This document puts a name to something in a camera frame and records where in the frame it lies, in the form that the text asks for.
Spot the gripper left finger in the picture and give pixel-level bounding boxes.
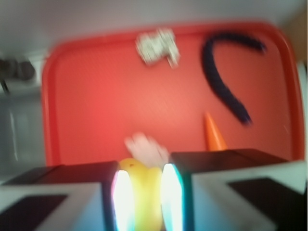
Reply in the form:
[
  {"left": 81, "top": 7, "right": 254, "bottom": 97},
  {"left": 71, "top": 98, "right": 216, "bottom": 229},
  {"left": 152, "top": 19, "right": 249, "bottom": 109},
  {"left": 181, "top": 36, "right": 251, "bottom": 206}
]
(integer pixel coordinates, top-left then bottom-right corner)
[{"left": 0, "top": 161, "right": 135, "bottom": 231}]

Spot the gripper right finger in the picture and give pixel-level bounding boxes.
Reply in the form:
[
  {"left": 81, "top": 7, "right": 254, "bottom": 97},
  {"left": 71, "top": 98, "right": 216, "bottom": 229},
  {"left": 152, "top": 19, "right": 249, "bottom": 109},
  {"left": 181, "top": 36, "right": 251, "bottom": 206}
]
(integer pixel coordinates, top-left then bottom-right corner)
[{"left": 161, "top": 149, "right": 308, "bottom": 231}]

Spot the yellow rubber duck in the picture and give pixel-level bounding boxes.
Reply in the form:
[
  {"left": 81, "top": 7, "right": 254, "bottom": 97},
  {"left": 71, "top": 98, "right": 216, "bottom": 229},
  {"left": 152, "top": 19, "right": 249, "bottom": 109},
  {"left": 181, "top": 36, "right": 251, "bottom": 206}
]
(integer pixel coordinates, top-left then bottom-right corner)
[{"left": 120, "top": 158, "right": 163, "bottom": 231}]

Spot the orange toy carrot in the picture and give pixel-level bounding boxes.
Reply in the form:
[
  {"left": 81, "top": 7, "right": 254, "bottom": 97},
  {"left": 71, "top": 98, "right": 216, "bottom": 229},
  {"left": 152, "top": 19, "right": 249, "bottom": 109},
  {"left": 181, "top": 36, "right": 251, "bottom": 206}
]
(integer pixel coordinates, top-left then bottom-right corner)
[{"left": 204, "top": 113, "right": 228, "bottom": 151}]

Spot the pink plush bunny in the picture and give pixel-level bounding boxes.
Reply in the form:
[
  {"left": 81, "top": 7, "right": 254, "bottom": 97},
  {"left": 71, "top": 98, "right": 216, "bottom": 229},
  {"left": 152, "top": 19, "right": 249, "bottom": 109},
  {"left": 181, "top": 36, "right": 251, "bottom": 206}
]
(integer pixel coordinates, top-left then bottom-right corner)
[{"left": 124, "top": 132, "right": 170, "bottom": 168}]

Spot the stainless steel sink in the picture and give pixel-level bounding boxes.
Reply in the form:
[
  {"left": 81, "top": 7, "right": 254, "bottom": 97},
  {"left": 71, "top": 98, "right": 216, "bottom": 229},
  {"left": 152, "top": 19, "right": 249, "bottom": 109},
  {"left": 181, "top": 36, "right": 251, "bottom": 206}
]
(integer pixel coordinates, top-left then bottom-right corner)
[{"left": 0, "top": 85, "right": 46, "bottom": 182}]

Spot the red plastic tray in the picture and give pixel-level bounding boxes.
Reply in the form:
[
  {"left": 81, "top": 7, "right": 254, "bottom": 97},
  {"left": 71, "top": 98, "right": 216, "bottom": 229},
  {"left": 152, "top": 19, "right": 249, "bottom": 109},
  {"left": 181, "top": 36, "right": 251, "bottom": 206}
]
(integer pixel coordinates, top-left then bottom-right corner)
[{"left": 42, "top": 22, "right": 305, "bottom": 166}]

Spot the grey faucet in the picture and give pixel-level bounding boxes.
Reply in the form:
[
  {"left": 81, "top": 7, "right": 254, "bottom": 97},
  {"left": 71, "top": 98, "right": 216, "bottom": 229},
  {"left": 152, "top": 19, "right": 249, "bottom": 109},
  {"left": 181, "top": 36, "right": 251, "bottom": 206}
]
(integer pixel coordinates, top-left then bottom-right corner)
[{"left": 0, "top": 59, "right": 36, "bottom": 94}]

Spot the crumpled white paper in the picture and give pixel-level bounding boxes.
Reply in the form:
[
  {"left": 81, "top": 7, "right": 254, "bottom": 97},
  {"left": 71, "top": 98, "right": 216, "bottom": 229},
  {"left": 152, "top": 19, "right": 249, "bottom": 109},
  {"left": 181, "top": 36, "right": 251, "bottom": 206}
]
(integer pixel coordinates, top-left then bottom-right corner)
[{"left": 135, "top": 28, "right": 180, "bottom": 68}]

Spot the dark blue rope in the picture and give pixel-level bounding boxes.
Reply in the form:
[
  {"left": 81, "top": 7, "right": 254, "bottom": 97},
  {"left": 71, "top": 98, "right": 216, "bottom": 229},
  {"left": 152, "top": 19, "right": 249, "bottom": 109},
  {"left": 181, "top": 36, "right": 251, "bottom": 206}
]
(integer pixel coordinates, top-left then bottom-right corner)
[{"left": 200, "top": 31, "right": 267, "bottom": 126}]

